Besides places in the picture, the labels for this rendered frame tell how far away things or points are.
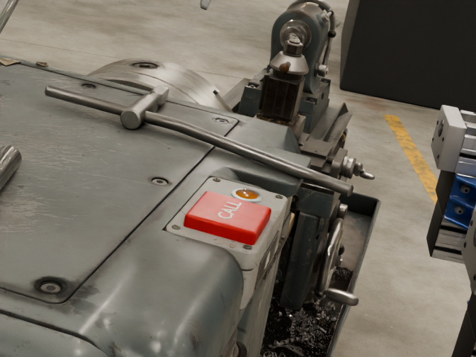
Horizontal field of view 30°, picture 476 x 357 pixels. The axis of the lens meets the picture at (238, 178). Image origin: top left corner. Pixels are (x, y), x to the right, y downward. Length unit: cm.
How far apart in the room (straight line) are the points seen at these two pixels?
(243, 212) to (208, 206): 3
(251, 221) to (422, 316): 270
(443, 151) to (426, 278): 203
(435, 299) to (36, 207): 291
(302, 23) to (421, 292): 157
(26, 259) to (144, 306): 9
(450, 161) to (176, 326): 117
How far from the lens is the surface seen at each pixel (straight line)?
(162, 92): 99
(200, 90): 120
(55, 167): 80
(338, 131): 241
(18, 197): 73
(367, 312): 332
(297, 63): 178
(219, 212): 72
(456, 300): 359
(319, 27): 230
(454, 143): 170
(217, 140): 89
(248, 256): 70
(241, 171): 85
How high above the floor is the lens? 156
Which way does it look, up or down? 22 degrees down
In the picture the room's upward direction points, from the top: 11 degrees clockwise
